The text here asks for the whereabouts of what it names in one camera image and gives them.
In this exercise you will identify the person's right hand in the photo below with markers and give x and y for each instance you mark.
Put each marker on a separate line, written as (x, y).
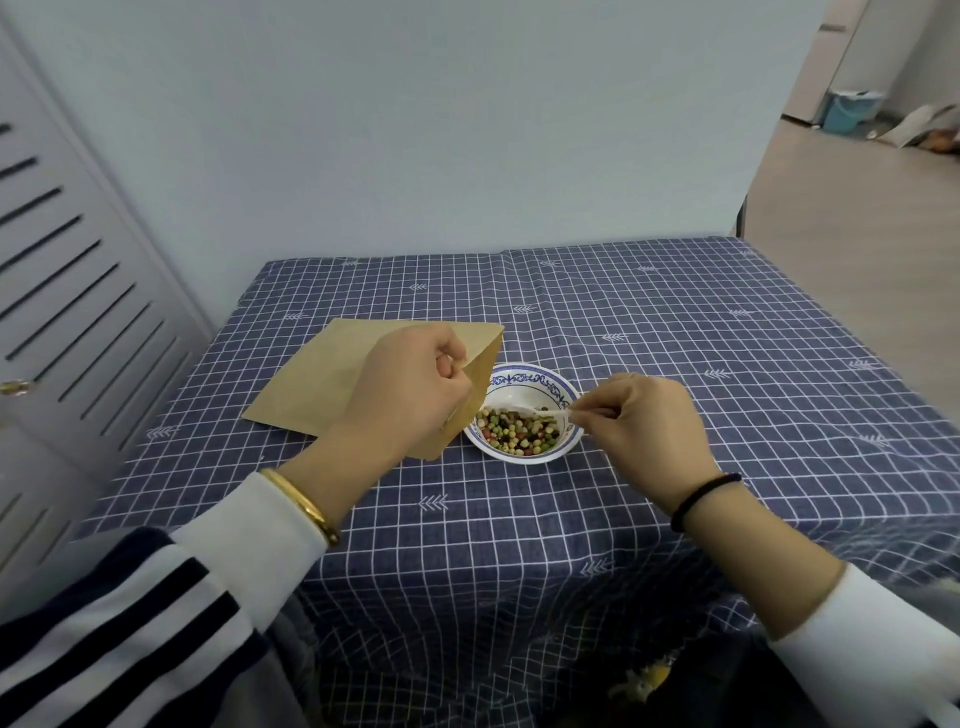
(652, 435)

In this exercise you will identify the person's left hand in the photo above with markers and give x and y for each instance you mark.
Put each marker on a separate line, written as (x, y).
(405, 390)

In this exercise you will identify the brown kraft paper pouch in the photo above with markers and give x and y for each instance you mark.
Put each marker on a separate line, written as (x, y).
(322, 375)

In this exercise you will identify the white plastic spoon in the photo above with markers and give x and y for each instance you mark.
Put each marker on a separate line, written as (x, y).
(559, 415)

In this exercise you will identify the blue patterned white bowl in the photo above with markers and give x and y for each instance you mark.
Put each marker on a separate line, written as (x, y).
(525, 384)

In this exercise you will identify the pile of mixed beans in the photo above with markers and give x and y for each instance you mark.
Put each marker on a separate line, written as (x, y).
(517, 435)

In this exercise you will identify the person's left forearm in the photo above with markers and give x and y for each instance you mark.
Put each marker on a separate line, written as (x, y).
(187, 600)

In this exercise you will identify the person's right forearm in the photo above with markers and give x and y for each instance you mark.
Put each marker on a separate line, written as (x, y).
(787, 585)

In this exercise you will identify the blue checked tablecloth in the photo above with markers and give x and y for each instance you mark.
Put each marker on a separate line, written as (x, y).
(712, 315)

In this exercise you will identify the white louvred cabinet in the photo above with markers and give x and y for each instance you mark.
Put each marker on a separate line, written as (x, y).
(67, 300)

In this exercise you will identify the teal plastic bin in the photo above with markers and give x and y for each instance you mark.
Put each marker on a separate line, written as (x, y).
(851, 112)

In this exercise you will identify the gold cabinet knob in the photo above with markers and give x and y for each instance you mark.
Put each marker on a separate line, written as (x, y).
(13, 387)

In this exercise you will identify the white cardboard piece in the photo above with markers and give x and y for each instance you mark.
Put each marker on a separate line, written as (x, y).
(915, 124)

